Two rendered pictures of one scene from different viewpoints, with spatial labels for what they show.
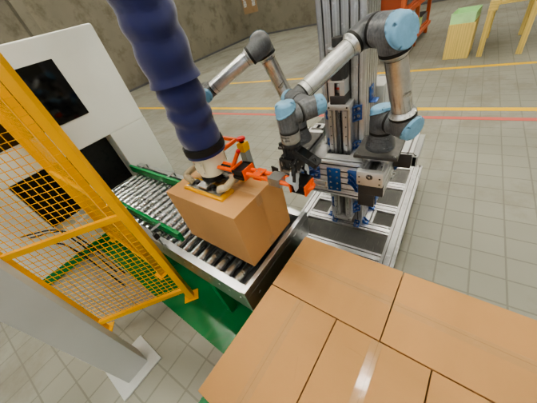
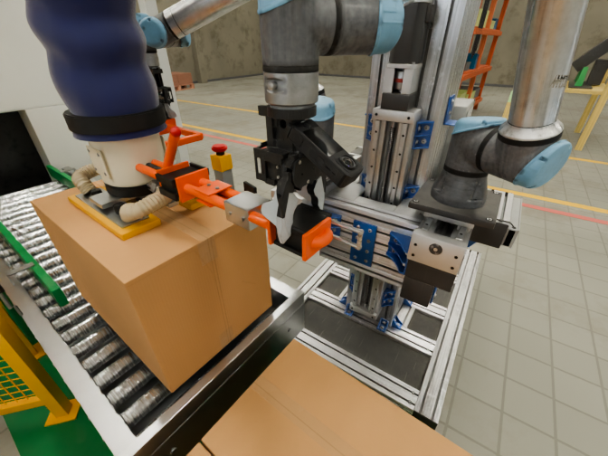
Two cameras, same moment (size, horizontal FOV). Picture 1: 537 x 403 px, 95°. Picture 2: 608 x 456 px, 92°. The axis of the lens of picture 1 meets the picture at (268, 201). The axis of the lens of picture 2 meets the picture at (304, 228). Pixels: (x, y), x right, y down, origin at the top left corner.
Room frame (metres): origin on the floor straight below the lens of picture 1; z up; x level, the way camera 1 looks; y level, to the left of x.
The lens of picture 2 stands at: (0.42, -0.09, 1.43)
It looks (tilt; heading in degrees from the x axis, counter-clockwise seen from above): 32 degrees down; 351
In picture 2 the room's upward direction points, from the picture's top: straight up
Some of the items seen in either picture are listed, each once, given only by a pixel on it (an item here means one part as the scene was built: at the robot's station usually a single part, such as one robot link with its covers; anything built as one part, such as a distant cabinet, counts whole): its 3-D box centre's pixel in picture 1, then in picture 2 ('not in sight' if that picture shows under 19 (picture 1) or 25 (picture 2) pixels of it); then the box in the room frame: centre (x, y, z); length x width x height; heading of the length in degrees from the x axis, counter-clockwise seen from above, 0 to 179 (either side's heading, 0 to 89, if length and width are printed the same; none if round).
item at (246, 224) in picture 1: (230, 207); (161, 257); (1.26, 0.25, 0.83); 0.60 x 0.40 x 0.40; 43
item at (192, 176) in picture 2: (243, 170); (184, 180); (1.10, 0.08, 1.15); 0.10 x 0.08 x 0.06; 133
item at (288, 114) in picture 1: (287, 117); (291, 21); (0.86, -0.15, 1.46); 0.09 x 0.08 x 0.11; 104
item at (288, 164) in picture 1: (292, 154); (289, 146); (0.87, -0.15, 1.30); 0.09 x 0.08 x 0.12; 43
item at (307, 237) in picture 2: (301, 185); (299, 231); (0.84, -0.16, 1.15); 0.08 x 0.07 x 0.05; 43
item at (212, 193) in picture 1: (206, 186); (109, 204); (1.22, 0.32, 1.05); 0.34 x 0.10 x 0.05; 43
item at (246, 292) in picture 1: (278, 249); (234, 359); (1.01, 0.03, 0.58); 0.70 x 0.03 x 0.06; 134
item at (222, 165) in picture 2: (257, 192); (234, 243); (1.77, 0.07, 0.50); 0.07 x 0.07 x 1.00; 44
